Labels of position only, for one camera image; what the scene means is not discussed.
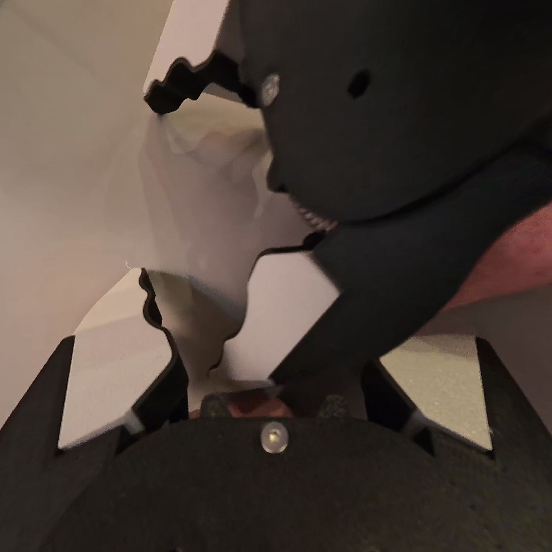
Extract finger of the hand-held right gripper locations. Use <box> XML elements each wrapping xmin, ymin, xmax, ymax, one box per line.
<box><xmin>207</xmin><ymin>231</ymin><xmax>342</xmax><ymax>389</ymax></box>
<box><xmin>143</xmin><ymin>0</ymin><xmax>261</xmax><ymax>116</ymax></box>

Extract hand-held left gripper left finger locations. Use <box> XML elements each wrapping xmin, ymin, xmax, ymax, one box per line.
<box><xmin>57</xmin><ymin>267</ymin><xmax>189</xmax><ymax>450</ymax></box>

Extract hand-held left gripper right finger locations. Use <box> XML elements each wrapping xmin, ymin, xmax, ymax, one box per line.
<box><xmin>361</xmin><ymin>334</ymin><xmax>494</xmax><ymax>453</ymax></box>

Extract person's right hand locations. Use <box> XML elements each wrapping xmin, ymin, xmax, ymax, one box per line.
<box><xmin>443</xmin><ymin>206</ymin><xmax>552</xmax><ymax>312</ymax></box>

